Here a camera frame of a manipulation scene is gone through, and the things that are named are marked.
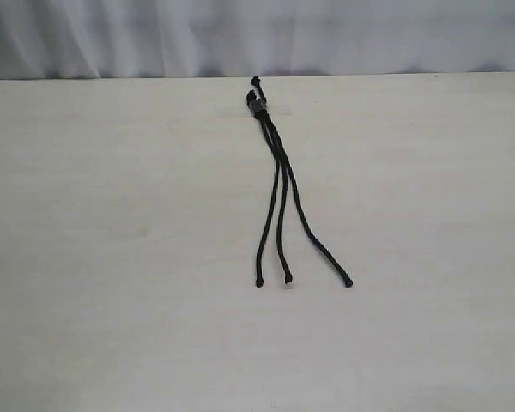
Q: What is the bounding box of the clear adhesive tape strip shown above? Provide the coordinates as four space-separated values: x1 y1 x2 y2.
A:
215 105 293 118

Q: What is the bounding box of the white backdrop curtain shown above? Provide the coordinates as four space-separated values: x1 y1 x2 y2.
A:
0 1 515 79

